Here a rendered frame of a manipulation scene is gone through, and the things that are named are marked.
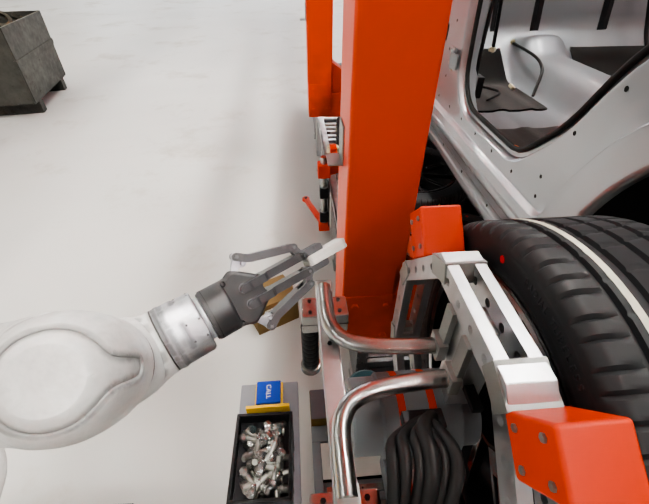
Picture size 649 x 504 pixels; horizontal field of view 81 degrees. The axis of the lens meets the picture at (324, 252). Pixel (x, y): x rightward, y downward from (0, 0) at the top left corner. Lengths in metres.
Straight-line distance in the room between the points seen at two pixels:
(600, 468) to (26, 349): 0.46
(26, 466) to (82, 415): 1.59
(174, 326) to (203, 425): 1.23
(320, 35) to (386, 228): 1.93
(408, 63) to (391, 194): 0.27
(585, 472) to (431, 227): 0.41
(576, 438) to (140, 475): 1.51
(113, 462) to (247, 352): 0.64
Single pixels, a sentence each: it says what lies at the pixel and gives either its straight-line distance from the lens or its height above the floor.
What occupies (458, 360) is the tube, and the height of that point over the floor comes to 1.05.
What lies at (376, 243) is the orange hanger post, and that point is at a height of 0.92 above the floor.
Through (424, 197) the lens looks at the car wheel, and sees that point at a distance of 1.95.
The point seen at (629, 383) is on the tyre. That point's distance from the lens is 0.51.
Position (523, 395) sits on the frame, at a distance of 0.49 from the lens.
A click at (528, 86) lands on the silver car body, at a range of 2.67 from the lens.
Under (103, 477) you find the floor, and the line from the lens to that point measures 1.77.
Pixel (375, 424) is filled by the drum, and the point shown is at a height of 0.90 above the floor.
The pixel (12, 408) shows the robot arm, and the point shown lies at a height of 1.25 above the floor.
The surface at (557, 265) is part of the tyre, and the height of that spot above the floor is 1.18.
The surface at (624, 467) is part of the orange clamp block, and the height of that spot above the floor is 1.14.
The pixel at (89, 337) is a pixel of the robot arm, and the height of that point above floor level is 1.26.
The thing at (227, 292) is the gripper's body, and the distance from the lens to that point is 0.55.
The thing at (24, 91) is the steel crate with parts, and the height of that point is 0.26.
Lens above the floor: 1.49
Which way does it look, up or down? 40 degrees down
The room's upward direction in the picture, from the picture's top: straight up
